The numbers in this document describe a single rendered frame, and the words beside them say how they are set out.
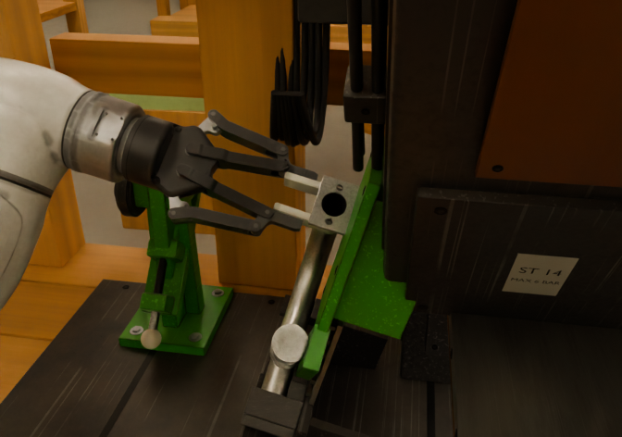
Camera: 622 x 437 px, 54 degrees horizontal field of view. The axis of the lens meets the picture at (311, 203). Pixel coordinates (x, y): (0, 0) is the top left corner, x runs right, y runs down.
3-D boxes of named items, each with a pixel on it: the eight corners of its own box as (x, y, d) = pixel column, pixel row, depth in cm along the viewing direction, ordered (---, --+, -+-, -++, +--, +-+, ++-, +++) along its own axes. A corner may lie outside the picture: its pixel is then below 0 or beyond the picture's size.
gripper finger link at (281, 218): (258, 204, 64) (248, 230, 64) (303, 219, 64) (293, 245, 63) (258, 207, 66) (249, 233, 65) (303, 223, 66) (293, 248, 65)
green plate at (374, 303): (383, 384, 62) (461, 211, 51) (305, 359, 62) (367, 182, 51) (389, 314, 72) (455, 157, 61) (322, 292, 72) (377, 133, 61)
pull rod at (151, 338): (157, 355, 83) (153, 320, 80) (138, 352, 83) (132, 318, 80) (172, 329, 88) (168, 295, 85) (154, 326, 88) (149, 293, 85)
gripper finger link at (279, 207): (275, 201, 64) (273, 207, 64) (338, 222, 64) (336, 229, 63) (275, 208, 67) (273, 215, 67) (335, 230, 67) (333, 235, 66)
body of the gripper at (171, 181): (108, 169, 61) (195, 197, 61) (141, 97, 64) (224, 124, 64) (126, 192, 69) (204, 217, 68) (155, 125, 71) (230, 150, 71)
